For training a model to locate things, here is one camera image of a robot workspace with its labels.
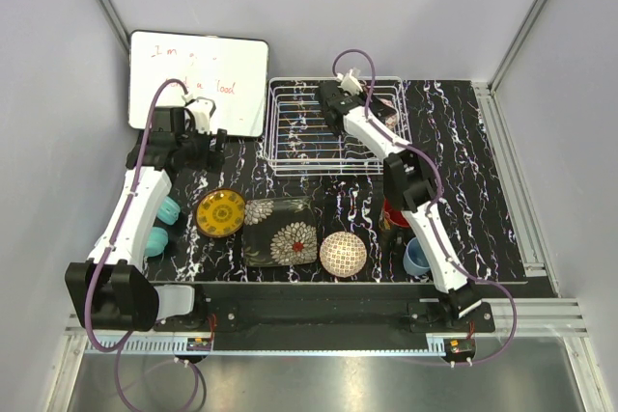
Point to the light blue plastic cup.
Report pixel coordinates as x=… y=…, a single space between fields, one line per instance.
x=414 y=260

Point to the red black mug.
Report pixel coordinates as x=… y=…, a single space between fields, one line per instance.
x=394 y=231

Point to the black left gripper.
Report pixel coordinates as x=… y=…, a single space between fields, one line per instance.
x=210 y=159

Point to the black floral square plate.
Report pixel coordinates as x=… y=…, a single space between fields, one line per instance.
x=279 y=232

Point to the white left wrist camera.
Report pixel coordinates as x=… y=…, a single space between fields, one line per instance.
x=198 y=113

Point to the blue patterned bowl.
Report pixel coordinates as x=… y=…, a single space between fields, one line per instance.
x=388 y=113

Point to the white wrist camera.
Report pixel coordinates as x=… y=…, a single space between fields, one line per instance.
x=198 y=113
x=350 y=81

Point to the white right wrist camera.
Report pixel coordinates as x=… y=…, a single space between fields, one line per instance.
x=350 y=81

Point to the white wire dish rack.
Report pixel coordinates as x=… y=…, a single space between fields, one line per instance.
x=297 y=140

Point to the yellow patterned small plate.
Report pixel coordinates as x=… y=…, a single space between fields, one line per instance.
x=220 y=213

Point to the red white patterned bowl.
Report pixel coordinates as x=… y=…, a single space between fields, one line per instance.
x=343 y=254

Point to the teal cat ear headphones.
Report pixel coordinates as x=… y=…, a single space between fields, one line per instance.
x=137 y=229

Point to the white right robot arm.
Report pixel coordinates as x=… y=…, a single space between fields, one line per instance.
x=411 y=186

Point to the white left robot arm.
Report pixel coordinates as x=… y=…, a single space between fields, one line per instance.
x=109 y=290

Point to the white whiteboard with red writing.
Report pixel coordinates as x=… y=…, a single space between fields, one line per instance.
x=231 y=72

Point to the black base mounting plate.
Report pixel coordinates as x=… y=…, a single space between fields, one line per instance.
x=230 y=315

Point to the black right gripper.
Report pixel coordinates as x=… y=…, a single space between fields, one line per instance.
x=360 y=96

